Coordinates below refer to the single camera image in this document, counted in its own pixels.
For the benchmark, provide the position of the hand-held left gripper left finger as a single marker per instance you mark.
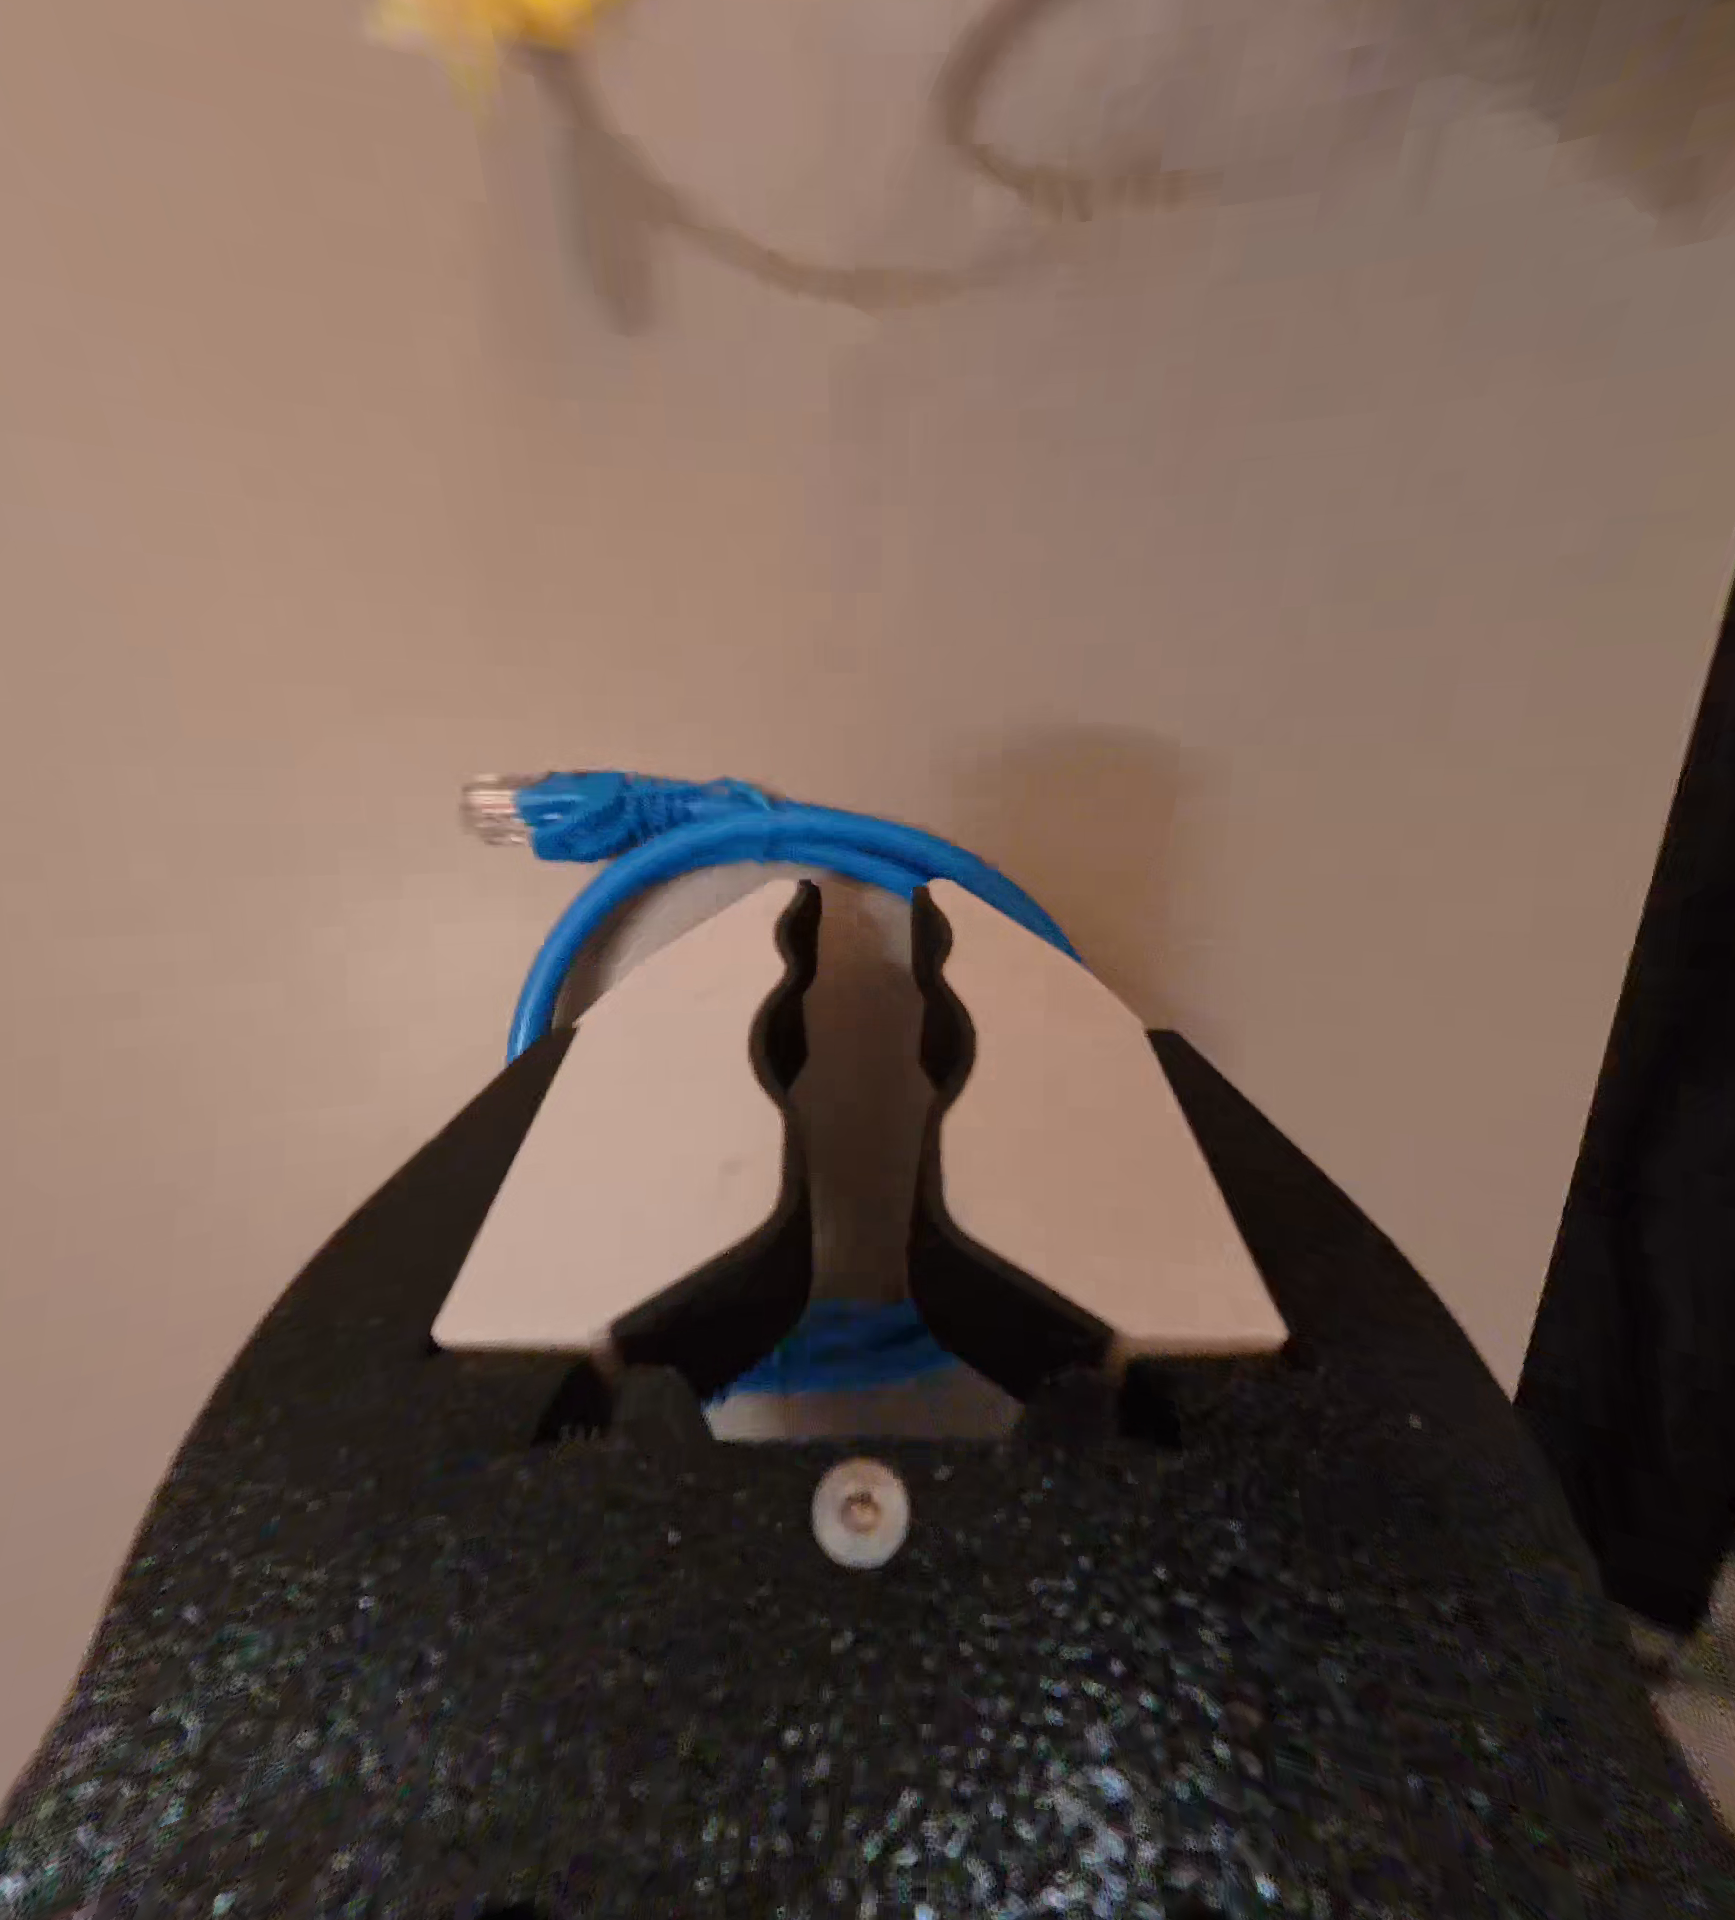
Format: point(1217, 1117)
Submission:
point(628, 1200)

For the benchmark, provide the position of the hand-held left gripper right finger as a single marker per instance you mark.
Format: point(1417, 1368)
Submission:
point(1091, 1200)

